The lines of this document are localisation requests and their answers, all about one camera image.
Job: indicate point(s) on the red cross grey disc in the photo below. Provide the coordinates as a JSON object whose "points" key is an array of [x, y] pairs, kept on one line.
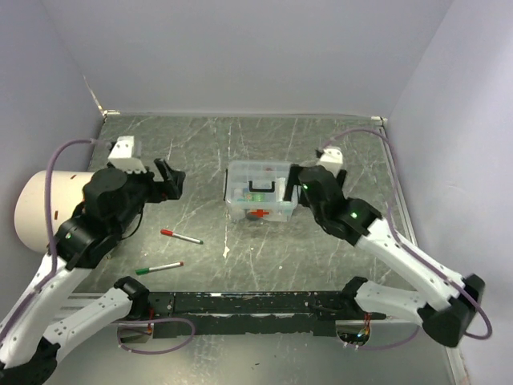
{"points": [[255, 215]]}

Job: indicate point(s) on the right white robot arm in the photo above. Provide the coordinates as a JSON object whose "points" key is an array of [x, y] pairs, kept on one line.
{"points": [[443, 303]]}

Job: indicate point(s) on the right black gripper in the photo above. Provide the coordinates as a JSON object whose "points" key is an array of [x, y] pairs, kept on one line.
{"points": [[293, 180]]}

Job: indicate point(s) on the green battery pack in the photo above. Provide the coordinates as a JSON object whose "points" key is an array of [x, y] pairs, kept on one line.
{"points": [[256, 197]]}

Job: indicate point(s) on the green cap marker pen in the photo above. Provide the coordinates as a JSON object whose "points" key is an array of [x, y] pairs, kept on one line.
{"points": [[153, 269]]}

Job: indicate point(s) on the wrist white camera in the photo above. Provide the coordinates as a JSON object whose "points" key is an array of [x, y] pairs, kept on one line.
{"points": [[331, 158], [126, 155]]}

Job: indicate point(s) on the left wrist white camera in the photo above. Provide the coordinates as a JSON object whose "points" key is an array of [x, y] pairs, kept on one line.
{"points": [[126, 155]]}

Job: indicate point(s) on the clear plastic storage box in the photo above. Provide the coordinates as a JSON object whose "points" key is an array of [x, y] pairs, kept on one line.
{"points": [[280, 212]]}

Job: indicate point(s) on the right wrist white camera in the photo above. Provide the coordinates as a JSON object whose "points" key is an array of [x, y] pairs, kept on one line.
{"points": [[331, 158]]}

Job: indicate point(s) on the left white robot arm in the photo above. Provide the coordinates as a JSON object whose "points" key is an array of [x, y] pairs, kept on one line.
{"points": [[32, 344]]}

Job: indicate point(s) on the red cap marker pen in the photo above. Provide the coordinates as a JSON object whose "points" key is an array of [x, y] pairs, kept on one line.
{"points": [[169, 233]]}

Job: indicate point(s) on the black box handle clip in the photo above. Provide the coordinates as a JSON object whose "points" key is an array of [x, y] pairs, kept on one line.
{"points": [[262, 186]]}

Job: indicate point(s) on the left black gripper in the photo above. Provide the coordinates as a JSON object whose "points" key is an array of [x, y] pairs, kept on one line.
{"points": [[174, 179]]}

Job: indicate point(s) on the white cylinder drum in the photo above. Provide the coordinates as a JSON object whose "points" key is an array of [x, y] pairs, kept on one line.
{"points": [[29, 216]]}

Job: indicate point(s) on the black mounting base rail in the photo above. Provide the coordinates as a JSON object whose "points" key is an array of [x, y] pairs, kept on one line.
{"points": [[286, 312]]}

